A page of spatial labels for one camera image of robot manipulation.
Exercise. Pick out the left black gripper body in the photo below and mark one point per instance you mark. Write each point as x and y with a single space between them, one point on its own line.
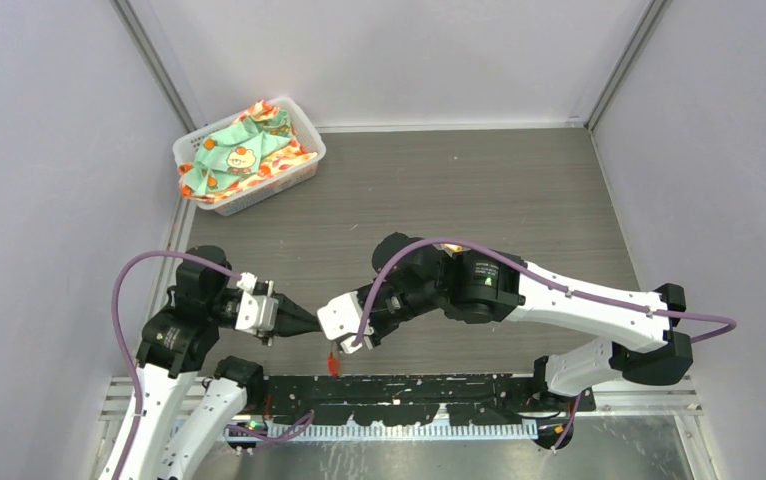
266 331

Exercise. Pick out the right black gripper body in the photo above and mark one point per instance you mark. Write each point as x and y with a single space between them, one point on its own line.
385 307

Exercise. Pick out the red keyring with metal chain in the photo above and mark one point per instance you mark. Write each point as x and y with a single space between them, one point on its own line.
334 360

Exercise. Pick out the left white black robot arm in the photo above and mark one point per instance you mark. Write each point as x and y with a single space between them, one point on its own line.
207 297

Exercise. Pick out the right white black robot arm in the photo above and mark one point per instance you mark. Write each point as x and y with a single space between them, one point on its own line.
633 335

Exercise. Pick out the key with yellow tag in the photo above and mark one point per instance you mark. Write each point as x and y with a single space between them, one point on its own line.
453 248

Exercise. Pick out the colourful patterned cloth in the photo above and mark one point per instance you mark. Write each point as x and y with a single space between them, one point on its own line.
250 149

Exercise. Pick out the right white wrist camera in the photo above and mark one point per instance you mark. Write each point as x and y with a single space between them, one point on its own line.
340 321

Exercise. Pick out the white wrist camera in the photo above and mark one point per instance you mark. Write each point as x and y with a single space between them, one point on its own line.
340 321
255 286

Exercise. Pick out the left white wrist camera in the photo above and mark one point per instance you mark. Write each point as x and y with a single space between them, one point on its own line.
255 286

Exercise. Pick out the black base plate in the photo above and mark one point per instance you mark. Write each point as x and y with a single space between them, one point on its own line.
404 400

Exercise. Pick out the aluminium front rail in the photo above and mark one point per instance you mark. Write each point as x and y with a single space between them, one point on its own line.
607 401

